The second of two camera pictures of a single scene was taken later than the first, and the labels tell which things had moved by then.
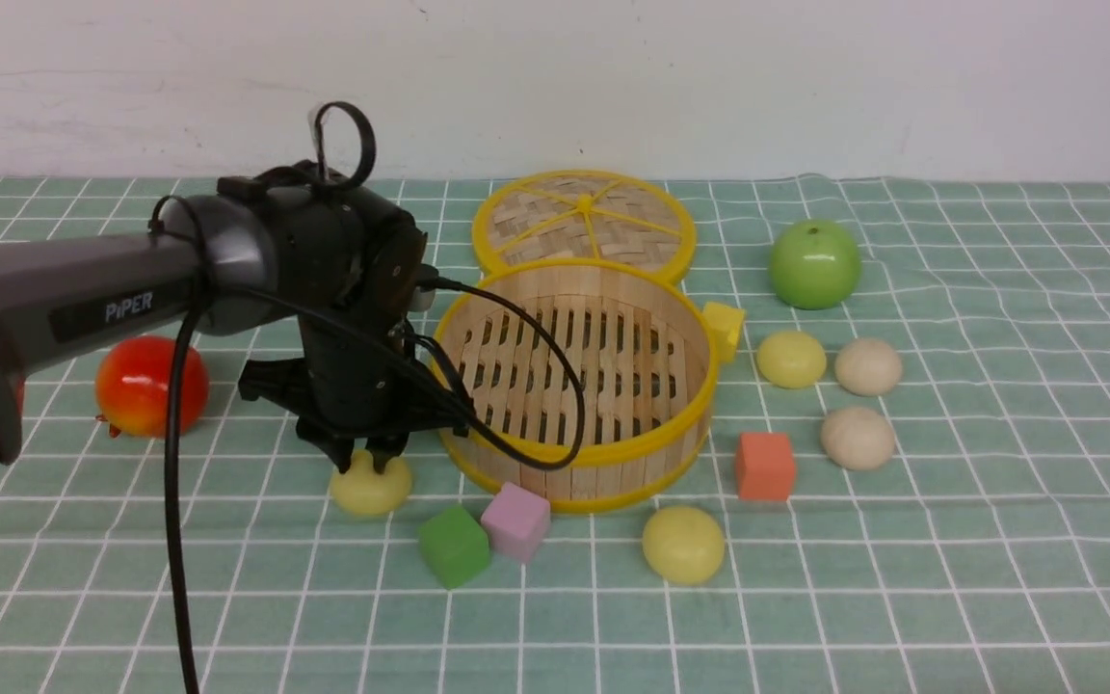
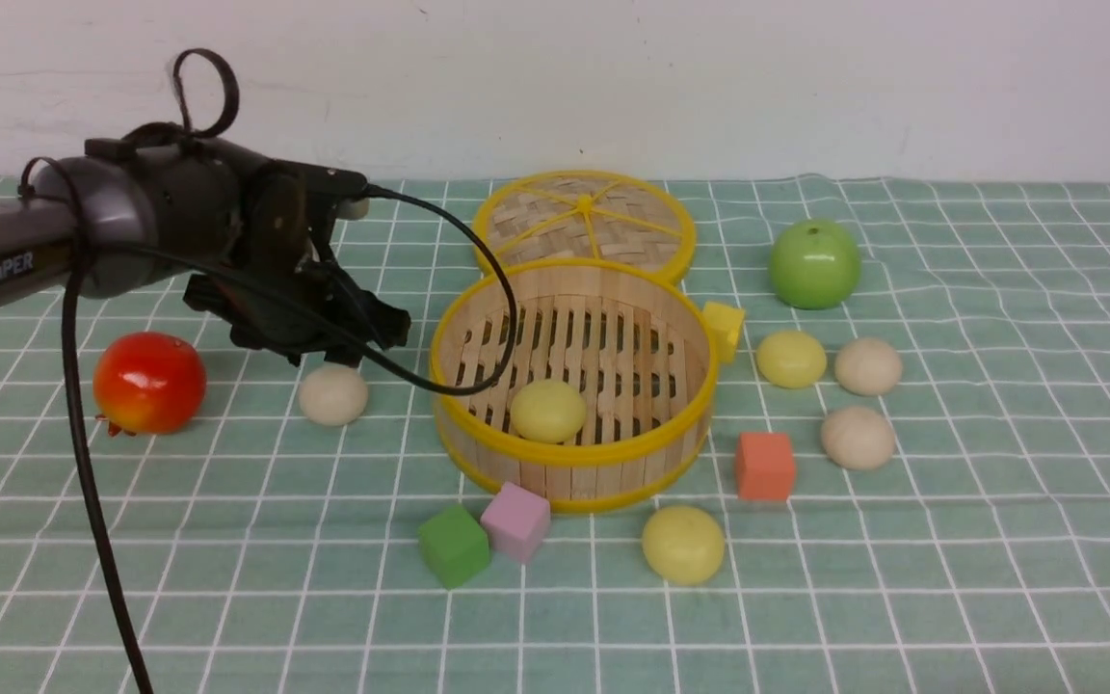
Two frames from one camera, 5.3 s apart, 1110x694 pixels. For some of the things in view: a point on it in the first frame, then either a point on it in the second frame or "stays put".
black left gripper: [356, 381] → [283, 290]
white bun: [868, 366] stays put
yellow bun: [683, 545] stays put
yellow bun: [791, 360] stays put
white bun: [858, 438] stays put
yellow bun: [363, 490] → [547, 412]
